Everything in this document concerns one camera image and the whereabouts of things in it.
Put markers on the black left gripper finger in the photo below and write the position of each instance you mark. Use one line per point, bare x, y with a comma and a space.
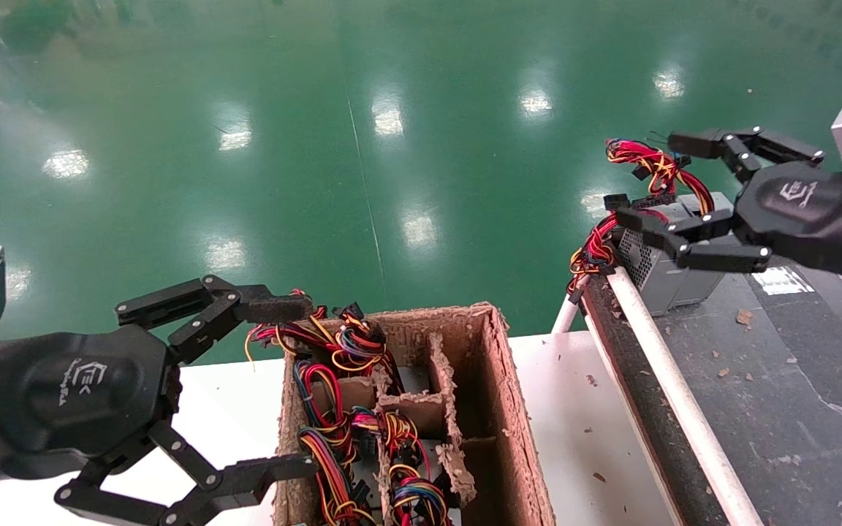
242, 475
224, 305

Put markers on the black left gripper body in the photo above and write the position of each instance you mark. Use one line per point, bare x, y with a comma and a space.
63, 394

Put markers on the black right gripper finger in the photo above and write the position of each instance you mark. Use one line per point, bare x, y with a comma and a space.
721, 257
706, 142

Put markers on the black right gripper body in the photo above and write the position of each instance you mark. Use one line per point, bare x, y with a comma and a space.
808, 212

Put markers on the white label sticker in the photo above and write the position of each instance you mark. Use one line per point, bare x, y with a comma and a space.
775, 281

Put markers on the brown cardboard chip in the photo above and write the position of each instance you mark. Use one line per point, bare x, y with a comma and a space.
744, 316

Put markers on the white support tube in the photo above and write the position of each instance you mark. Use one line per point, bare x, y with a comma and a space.
566, 315

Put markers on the black conveyor belt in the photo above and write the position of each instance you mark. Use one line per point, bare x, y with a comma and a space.
794, 409

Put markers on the brown cardboard divider box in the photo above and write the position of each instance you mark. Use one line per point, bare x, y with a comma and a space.
509, 409

